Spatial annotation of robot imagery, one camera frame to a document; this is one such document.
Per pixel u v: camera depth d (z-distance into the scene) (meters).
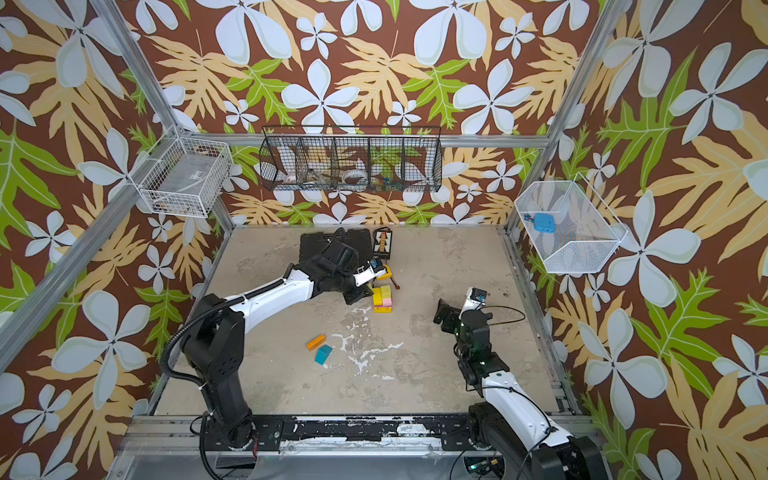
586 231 0.78
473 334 0.62
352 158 0.98
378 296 0.93
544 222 0.86
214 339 0.48
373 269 0.78
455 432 0.72
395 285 1.02
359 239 1.10
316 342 0.88
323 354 0.88
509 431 0.52
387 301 0.93
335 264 0.71
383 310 0.95
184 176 0.86
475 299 0.72
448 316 0.76
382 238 1.15
